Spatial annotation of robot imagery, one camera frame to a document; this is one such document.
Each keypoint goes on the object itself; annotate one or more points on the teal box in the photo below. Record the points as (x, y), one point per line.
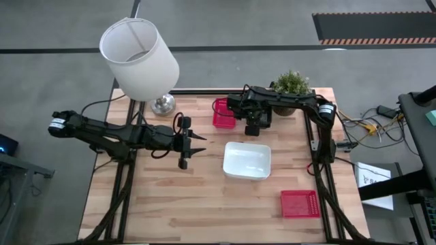
(432, 118)

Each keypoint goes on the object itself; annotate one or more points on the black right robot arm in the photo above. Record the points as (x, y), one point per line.
(289, 97)

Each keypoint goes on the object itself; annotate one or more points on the black hazard striped floor mat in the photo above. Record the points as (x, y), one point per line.
(374, 27)

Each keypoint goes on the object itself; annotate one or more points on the grey metal stand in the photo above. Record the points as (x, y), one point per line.
(20, 166)

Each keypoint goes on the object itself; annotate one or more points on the small green potted plant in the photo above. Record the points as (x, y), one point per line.
(291, 83)

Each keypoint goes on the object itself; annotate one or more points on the black side desk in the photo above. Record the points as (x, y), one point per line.
(420, 143)

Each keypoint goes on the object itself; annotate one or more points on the white shade table lamp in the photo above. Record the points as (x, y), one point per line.
(143, 64)

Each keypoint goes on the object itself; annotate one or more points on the white metal bracket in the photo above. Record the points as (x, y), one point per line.
(315, 145)

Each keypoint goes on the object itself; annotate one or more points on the white plastic basket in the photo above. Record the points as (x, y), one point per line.
(247, 160)

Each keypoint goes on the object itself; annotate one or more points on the black monitor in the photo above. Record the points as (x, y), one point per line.
(7, 144)

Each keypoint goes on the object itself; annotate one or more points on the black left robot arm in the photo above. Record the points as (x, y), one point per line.
(102, 131)

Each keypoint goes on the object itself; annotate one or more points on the red plastic mesh basket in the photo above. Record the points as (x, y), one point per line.
(223, 122)
(299, 203)

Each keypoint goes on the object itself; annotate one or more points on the black aluminium table frame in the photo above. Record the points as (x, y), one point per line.
(204, 91)

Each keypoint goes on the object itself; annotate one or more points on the black power adapter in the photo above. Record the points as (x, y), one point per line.
(385, 110)

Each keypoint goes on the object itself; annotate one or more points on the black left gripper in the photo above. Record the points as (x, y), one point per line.
(182, 143)

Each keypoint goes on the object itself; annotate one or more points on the white paper sign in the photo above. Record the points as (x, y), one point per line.
(374, 190)

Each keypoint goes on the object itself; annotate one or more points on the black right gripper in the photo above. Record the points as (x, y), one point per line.
(253, 114)

